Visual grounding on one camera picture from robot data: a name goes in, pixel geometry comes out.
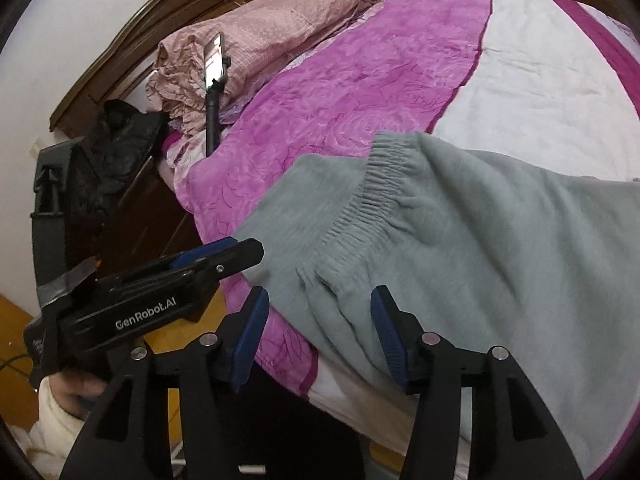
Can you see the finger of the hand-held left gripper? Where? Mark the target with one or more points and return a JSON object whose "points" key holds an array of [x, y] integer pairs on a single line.
{"points": [[240, 257], [205, 252]]}

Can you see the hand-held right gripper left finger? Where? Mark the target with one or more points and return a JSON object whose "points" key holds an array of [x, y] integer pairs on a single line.
{"points": [[250, 340]]}

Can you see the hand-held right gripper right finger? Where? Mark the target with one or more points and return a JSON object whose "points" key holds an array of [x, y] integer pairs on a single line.
{"points": [[387, 340]]}

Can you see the grey pants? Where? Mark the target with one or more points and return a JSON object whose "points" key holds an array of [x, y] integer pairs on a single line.
{"points": [[475, 260]]}

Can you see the person's left hand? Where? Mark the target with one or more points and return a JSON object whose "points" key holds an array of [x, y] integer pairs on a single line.
{"points": [[75, 390]]}

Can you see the wooden nightstand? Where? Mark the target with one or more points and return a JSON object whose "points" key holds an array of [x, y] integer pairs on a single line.
{"points": [[155, 210]]}

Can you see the white bed sheet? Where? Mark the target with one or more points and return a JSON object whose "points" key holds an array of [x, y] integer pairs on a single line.
{"points": [[350, 400]]}

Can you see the black chair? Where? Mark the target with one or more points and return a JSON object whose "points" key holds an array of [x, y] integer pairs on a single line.
{"points": [[47, 240]]}

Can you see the small white object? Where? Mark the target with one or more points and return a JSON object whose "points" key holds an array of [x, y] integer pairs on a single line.
{"points": [[251, 470]]}

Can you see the black plastic bag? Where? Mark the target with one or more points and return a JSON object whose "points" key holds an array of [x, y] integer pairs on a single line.
{"points": [[115, 150]]}

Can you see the purple floral blanket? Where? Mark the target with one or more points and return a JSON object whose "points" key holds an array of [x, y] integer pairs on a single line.
{"points": [[350, 110]]}

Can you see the smartphone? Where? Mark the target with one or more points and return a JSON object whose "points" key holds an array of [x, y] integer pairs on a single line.
{"points": [[214, 60]]}

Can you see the dark wooden headboard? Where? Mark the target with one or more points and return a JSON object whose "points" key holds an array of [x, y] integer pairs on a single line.
{"points": [[150, 30]]}

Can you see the pink quilt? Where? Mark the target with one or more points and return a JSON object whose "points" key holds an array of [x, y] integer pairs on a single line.
{"points": [[280, 25]]}

